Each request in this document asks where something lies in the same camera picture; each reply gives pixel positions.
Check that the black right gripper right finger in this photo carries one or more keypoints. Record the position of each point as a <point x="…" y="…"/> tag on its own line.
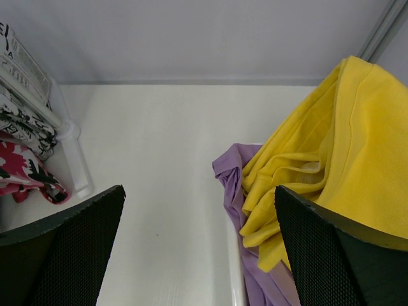
<point x="338" y="261"/>

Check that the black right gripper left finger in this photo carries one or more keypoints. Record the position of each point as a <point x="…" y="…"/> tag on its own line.
<point x="61" y="259"/>

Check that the purple trousers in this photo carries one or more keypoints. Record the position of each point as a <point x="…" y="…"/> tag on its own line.
<point x="273" y="288"/>

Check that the yellow trousers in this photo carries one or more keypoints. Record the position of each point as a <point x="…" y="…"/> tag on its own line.
<point x="343" y="147"/>

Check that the pink camouflage trousers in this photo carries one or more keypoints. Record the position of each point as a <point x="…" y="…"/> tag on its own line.
<point x="22" y="172"/>

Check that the white black print trousers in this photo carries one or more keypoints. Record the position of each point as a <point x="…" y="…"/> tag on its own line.
<point x="25" y="91"/>

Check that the white plastic basket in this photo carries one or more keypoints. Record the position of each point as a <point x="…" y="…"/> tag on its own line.
<point x="236" y="275"/>

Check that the white and metal clothes rack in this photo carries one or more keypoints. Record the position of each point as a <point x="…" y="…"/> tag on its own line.
<point x="68" y="133"/>

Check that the aluminium frame post right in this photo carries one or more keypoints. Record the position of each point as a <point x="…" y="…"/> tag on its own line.
<point x="387" y="27"/>

